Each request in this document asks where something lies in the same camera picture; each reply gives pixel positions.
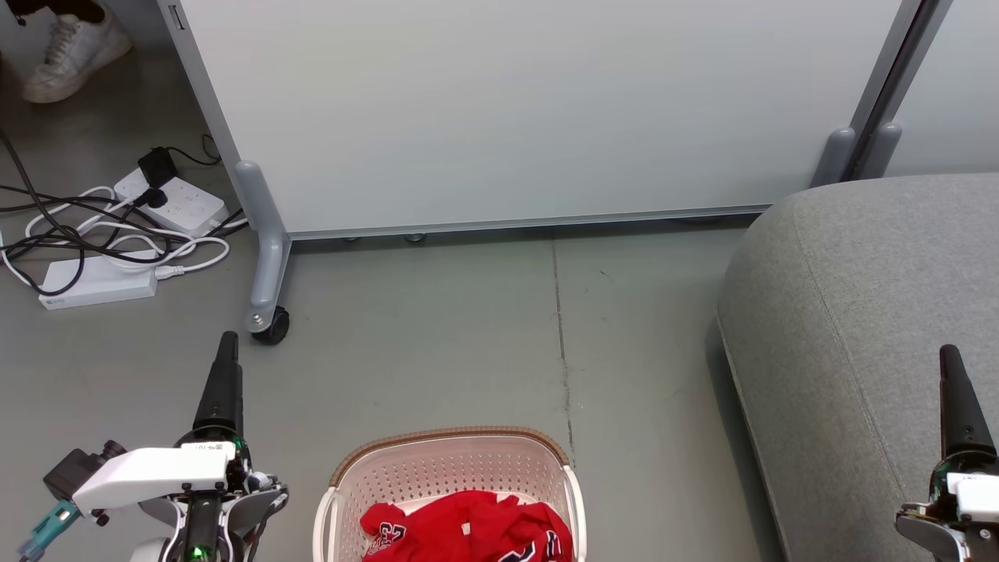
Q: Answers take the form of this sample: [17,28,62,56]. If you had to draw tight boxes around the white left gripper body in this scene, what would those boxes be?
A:
[73,428,290,562]

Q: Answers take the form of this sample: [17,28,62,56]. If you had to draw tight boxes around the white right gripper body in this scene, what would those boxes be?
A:
[896,451,999,562]

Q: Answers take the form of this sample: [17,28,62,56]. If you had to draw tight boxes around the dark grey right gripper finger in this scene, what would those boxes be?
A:
[939,343,999,462]

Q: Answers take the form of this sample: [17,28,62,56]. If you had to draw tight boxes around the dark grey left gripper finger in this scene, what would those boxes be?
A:
[193,332,245,440]

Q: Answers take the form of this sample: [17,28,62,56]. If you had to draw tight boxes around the red jersey shirt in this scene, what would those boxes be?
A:
[359,489,575,562]

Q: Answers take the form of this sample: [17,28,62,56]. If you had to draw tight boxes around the grey fabric sofa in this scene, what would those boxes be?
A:
[716,173,999,562]

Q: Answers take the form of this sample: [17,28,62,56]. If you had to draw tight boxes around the black caster wheel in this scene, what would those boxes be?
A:
[251,306,292,346]

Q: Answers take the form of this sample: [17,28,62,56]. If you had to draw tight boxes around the white long power strip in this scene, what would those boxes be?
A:
[38,251,159,311]

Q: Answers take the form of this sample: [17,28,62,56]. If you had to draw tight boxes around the white square power strip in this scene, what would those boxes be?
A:
[113,175,229,238]

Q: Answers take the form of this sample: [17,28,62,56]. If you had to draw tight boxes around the white perforated laundry basket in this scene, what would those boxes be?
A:
[314,426,588,562]

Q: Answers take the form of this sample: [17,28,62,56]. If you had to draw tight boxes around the black power adapter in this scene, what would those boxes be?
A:
[137,147,180,189]

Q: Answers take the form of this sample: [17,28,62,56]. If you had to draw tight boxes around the narrow white partition board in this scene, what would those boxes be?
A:
[855,0,999,182]

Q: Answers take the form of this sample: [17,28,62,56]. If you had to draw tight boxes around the white sneaker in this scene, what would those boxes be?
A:
[21,9,134,105]

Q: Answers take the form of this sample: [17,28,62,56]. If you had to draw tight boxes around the large white partition board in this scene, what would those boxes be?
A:
[156,0,957,338]

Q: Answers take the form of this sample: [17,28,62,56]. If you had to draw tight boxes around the black trouser leg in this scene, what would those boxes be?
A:
[0,0,107,26]

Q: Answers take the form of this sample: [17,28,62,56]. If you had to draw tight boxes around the teal cable connector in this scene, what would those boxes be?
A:
[17,500,80,561]

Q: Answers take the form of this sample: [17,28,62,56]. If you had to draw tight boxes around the thick white power cable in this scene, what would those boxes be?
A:
[105,222,232,280]

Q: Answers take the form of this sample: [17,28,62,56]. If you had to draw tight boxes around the thin black adapter cable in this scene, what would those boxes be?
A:
[167,133,223,169]

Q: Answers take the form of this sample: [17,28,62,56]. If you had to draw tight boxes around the black power cable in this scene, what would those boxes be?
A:
[0,184,169,235]

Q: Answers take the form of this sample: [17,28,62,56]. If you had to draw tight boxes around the thin white cable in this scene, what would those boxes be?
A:
[0,185,118,296]

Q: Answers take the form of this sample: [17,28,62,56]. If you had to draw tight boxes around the tangled black and white cables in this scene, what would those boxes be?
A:
[0,125,169,291]

